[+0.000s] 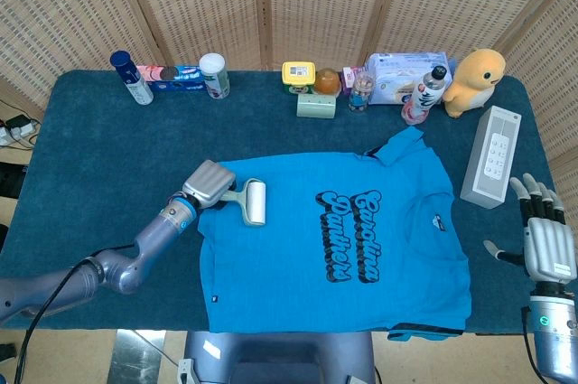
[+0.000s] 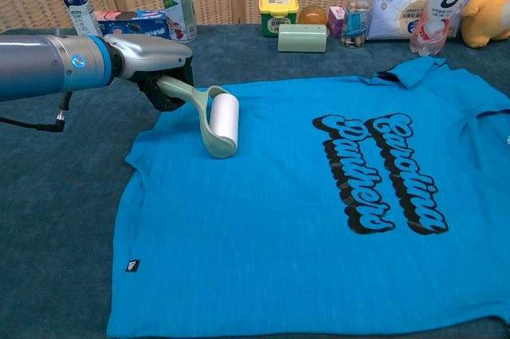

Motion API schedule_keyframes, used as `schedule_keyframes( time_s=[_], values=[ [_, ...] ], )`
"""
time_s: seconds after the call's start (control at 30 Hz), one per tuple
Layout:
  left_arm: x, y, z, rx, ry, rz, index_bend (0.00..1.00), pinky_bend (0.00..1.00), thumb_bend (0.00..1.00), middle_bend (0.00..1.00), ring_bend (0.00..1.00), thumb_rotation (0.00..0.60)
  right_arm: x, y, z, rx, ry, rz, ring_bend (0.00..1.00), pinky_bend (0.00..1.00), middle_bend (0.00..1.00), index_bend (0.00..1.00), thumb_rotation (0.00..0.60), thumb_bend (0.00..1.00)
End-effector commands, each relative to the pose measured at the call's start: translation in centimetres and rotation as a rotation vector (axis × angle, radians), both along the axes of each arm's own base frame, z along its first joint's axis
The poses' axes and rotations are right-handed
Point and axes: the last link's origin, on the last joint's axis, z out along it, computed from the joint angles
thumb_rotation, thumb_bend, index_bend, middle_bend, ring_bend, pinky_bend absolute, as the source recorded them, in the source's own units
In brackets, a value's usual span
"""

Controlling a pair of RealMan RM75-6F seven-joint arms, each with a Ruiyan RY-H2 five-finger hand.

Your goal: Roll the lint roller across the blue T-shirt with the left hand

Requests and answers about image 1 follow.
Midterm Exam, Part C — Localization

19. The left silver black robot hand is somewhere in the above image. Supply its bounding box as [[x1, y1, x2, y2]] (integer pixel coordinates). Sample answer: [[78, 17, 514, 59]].
[[181, 159, 238, 211]]

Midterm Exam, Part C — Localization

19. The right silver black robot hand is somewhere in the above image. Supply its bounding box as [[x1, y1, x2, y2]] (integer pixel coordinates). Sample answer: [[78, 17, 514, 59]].
[[482, 173, 578, 298]]

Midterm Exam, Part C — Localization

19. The pale green lint roller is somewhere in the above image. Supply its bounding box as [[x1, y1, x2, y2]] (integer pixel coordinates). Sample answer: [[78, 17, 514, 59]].
[[219, 177, 268, 228]]

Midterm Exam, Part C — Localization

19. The dark blue table cover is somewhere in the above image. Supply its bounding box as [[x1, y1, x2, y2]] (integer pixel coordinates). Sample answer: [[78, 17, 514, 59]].
[[0, 68, 566, 336]]

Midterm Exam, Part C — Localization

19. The white power strip box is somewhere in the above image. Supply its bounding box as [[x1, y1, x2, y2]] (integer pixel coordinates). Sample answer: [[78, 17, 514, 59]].
[[459, 105, 523, 211]]

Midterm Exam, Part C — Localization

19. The green white cylindrical can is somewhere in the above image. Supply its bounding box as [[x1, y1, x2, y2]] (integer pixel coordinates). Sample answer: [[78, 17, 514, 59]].
[[198, 52, 231, 101]]

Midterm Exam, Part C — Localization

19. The blue cookie box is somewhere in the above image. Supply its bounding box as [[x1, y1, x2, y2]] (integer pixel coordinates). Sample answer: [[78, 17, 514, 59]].
[[135, 63, 206, 95]]

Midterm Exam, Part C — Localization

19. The blue printed t-shirt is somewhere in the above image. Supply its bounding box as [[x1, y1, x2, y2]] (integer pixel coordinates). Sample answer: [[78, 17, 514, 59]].
[[196, 126, 472, 342]]

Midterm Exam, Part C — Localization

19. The blue white spray can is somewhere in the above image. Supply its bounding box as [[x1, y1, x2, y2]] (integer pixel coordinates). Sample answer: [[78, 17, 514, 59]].
[[109, 50, 155, 107]]

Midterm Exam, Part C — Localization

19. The pale green plastic case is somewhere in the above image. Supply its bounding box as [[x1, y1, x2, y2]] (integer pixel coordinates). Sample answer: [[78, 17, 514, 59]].
[[295, 93, 339, 120]]

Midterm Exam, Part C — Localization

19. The yellow lidded green tub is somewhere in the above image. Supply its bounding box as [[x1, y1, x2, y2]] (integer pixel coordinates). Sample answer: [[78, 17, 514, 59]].
[[281, 61, 318, 97]]

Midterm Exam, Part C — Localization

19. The orange round jelly cup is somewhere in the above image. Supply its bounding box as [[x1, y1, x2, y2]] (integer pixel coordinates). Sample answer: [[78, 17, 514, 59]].
[[313, 67, 342, 97]]

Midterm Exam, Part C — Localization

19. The small purple white box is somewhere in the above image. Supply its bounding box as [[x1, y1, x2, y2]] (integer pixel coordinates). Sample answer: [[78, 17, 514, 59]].
[[340, 66, 368, 98]]

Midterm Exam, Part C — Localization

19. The clear jar with sticks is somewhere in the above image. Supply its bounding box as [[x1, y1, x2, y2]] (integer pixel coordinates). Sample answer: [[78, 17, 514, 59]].
[[347, 72, 377, 113]]

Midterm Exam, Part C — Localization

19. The yellow plush toy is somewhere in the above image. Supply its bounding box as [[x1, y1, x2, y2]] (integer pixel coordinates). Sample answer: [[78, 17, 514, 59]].
[[441, 48, 508, 120]]

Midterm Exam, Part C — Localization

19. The woven wooden folding screen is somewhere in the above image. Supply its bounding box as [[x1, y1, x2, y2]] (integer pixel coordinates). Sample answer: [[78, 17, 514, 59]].
[[0, 0, 578, 168]]

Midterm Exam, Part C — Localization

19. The blue grey robot torso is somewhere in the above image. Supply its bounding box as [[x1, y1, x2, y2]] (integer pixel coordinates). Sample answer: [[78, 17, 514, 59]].
[[183, 329, 377, 384]]

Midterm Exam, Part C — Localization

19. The clear drink bottle pink label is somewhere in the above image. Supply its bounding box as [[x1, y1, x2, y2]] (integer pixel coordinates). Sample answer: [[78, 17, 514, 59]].
[[400, 65, 449, 126]]

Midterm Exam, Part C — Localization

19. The white floor power strip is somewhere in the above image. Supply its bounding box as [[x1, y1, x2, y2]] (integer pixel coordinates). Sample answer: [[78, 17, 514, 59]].
[[0, 114, 40, 148]]

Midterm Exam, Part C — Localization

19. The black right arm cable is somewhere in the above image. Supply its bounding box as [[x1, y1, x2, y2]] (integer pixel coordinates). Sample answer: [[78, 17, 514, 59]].
[[520, 305, 551, 384]]

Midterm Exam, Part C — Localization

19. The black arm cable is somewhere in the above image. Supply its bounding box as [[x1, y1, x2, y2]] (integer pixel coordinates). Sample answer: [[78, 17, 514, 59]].
[[12, 242, 137, 384], [520, 305, 551, 384]]

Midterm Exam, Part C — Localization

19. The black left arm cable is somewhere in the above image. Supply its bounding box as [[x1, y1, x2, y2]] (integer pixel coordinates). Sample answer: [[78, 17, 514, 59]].
[[12, 242, 137, 384]]

